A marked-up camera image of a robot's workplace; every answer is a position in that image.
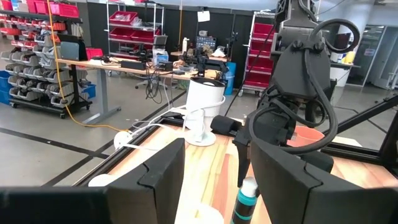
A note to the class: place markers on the white round puck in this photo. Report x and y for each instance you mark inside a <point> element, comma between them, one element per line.
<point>122,139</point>

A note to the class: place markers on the blue storage bin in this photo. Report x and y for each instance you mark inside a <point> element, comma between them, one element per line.
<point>4,87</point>

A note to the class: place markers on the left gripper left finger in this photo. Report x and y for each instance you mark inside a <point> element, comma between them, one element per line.
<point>155,193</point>

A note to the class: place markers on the dark teal paint bottle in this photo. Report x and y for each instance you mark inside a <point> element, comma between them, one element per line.
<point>244,208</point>

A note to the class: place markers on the peach plastic cup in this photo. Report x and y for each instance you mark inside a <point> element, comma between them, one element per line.
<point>308,137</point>

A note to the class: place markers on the white cylindrical desk device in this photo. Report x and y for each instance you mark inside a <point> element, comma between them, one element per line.
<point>203,99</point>

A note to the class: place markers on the parts bin rack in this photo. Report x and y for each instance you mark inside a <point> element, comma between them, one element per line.
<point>28,77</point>

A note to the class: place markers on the red drawer rack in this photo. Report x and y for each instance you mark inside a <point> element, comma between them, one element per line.
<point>259,62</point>

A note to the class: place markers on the white paper sign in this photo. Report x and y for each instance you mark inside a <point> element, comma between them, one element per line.
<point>203,16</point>

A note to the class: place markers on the wooden workbench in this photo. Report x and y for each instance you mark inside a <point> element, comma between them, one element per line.
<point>102,66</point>

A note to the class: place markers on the yellow background bottle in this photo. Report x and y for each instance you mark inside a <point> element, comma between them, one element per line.
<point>349,57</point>

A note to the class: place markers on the red box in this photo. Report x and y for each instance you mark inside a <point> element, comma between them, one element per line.
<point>94,53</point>

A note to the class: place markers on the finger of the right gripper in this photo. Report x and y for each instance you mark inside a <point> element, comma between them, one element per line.
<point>242,161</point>

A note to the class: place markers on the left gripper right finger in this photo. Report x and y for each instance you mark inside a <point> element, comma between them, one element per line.
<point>280,193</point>

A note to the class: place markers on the blue barrel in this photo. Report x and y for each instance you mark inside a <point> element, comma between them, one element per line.
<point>230,81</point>

